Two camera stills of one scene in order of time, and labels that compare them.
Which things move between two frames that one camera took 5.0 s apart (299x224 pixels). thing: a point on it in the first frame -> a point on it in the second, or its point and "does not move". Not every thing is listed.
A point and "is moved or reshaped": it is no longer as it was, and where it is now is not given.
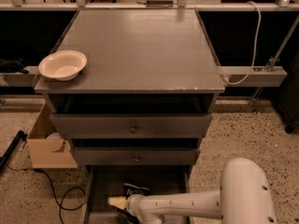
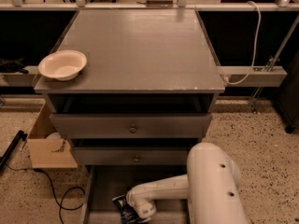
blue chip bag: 131,189 is moved or reshaped
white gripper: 135,203 -> 139,202
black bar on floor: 11,147 does not move
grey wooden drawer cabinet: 146,94 does not move
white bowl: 63,65 does not move
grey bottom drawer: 108,181 does not move
